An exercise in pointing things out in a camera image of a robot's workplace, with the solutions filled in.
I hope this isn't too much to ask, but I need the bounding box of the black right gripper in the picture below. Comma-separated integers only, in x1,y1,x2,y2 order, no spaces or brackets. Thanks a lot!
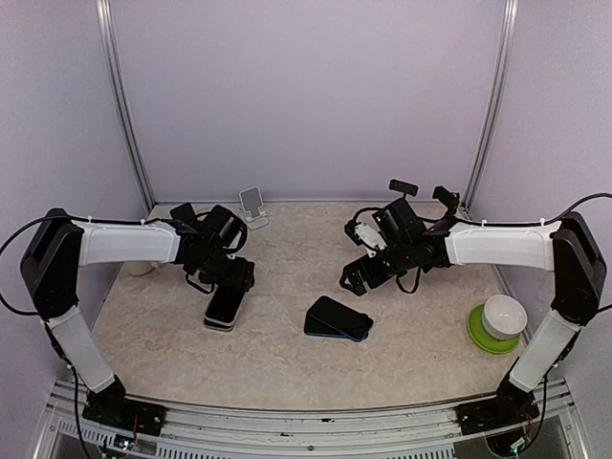
339,238,414,295

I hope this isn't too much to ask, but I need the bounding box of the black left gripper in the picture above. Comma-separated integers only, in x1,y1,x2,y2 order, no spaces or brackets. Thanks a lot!
192,247,255,291

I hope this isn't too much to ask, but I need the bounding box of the black phone silver case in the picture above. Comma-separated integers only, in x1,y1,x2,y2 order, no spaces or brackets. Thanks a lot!
204,286,245,332

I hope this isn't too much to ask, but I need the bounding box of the white folding phone stand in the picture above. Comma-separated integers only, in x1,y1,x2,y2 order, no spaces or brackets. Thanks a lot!
239,186,270,230

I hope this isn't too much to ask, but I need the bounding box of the black folding phone stand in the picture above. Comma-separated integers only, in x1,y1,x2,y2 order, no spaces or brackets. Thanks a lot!
169,203,197,226

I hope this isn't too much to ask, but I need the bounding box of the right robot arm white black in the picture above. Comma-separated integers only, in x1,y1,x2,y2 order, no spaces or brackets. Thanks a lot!
339,185,606,425

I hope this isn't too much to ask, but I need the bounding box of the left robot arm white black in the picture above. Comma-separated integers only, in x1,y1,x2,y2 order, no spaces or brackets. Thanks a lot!
20,203,254,426

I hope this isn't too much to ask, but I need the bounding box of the black phone on top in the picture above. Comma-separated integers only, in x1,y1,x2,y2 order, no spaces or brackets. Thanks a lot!
307,295,374,341

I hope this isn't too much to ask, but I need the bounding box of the black pole stand left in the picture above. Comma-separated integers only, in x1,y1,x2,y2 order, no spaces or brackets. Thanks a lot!
388,179,419,198

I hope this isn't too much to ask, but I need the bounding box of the black pole stand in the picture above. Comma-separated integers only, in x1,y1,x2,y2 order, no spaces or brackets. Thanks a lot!
432,186,460,218
388,179,419,198

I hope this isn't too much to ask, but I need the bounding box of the black pole stand right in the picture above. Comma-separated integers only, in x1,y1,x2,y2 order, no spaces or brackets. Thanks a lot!
432,186,460,218

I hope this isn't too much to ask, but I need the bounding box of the cream ceramic mug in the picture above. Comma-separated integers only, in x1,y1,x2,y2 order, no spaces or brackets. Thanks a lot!
125,261,155,276

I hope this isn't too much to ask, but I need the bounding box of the green plate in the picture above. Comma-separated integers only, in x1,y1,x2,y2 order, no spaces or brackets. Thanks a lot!
467,303,520,355

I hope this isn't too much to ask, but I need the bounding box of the white bowl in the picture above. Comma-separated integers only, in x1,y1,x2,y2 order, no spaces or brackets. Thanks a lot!
482,295,528,339

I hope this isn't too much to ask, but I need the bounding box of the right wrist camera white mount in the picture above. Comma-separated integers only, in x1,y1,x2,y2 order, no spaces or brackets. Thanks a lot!
344,220,387,257

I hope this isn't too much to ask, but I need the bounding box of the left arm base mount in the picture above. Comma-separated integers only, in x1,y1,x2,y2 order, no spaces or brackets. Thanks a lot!
82,399,166,437

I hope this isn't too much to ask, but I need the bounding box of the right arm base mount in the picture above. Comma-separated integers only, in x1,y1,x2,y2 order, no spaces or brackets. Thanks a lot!
455,398,540,435

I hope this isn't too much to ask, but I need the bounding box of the front aluminium rail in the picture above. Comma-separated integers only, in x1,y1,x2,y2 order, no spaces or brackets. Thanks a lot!
33,382,589,459

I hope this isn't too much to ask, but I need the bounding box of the left aluminium frame post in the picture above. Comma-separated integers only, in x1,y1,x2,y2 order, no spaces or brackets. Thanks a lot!
96,0,156,211

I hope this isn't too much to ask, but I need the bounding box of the aluminium frame post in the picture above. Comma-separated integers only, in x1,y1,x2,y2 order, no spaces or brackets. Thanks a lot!
96,0,156,211
463,0,520,212

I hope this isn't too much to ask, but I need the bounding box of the right aluminium frame post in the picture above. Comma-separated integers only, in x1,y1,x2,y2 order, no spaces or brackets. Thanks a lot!
463,0,520,212

